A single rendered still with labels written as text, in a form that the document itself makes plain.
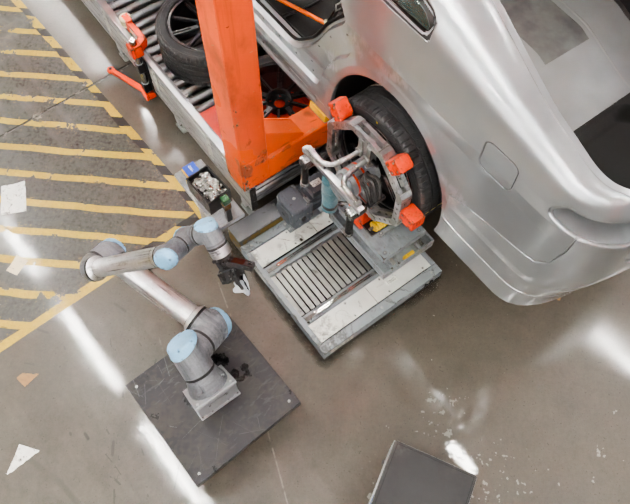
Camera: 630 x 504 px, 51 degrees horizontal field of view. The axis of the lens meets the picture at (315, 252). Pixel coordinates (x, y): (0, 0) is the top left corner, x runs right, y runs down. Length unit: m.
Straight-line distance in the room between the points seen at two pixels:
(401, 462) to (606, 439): 1.16
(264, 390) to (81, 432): 1.00
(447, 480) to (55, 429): 1.96
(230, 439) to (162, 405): 0.37
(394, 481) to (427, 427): 0.51
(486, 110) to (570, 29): 1.34
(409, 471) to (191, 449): 1.00
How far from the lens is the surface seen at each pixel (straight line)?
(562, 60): 3.56
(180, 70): 4.23
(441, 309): 3.78
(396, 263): 3.67
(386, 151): 2.87
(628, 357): 4.00
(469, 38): 2.43
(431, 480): 3.17
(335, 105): 3.01
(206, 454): 3.22
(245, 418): 3.23
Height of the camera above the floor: 3.43
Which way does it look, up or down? 63 degrees down
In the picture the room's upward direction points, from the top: 1 degrees clockwise
